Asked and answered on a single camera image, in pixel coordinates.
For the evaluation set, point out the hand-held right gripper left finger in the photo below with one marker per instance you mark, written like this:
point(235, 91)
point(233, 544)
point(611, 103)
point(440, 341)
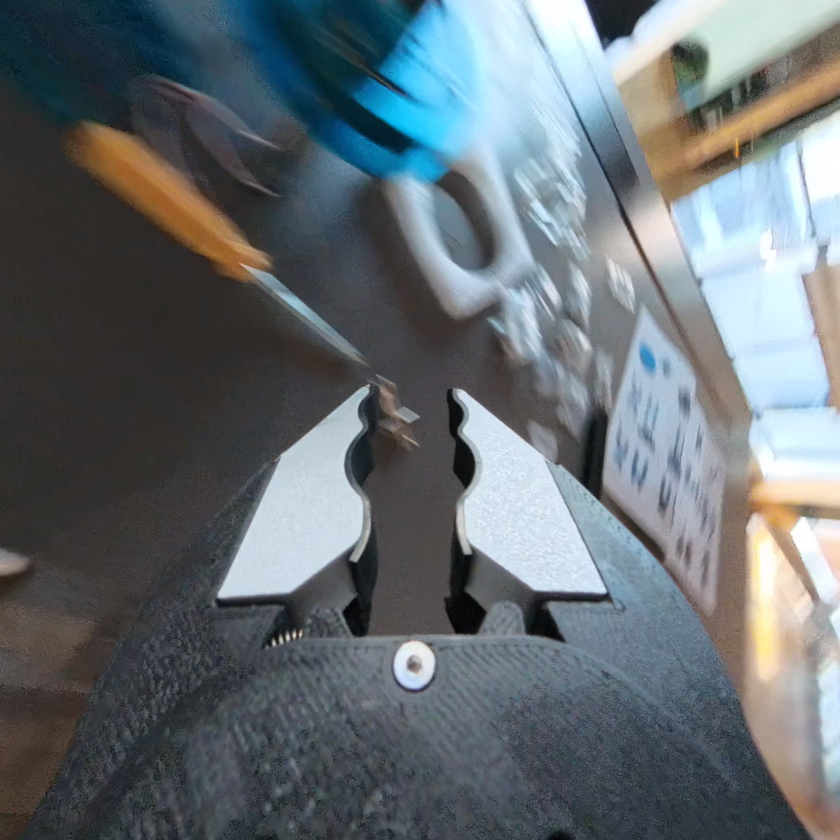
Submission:
point(302, 525)

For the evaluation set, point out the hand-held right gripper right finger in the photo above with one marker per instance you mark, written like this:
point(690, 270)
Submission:
point(525, 525)

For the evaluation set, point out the small metal bracket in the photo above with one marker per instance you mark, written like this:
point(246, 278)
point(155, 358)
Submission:
point(394, 417)

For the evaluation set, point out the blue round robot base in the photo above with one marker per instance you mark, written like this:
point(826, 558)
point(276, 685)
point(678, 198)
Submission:
point(407, 98)

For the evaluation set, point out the dark grey desk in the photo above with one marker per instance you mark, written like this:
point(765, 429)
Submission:
point(164, 394)

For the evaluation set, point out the printed instruction sheet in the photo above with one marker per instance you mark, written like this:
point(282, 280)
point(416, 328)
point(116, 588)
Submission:
point(656, 459)

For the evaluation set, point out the pile of small screw bags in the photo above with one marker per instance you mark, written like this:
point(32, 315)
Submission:
point(564, 348)

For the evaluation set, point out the dark metal tool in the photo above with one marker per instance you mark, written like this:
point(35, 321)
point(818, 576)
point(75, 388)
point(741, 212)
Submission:
point(197, 124)

